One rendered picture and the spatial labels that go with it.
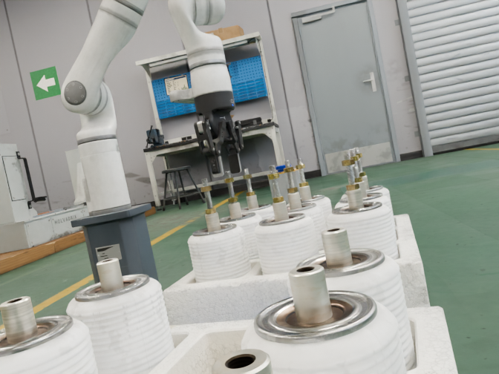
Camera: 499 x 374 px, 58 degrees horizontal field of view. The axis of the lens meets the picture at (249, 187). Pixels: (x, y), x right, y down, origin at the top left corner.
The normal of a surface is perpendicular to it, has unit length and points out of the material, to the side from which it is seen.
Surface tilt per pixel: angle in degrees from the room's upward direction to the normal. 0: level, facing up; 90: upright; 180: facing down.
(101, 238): 91
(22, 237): 90
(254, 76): 90
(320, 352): 43
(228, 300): 90
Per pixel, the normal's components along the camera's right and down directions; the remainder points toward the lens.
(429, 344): -0.19, -0.98
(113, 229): -0.09, 0.15
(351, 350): 0.14, -0.54
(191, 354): 0.93, -0.17
